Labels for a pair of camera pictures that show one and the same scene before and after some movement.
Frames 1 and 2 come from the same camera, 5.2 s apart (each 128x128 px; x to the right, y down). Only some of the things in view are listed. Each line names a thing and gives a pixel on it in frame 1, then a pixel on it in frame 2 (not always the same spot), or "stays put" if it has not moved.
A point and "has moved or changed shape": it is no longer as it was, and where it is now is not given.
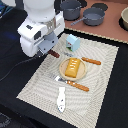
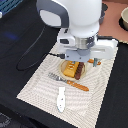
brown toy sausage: x=54 y=53 has moved or changed shape
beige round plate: x=82 y=70 stays put
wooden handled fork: x=74 y=84 stays put
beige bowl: x=124 y=17 stays put
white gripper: x=40 y=37 -> x=83 y=50
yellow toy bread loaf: x=72 y=67 stays put
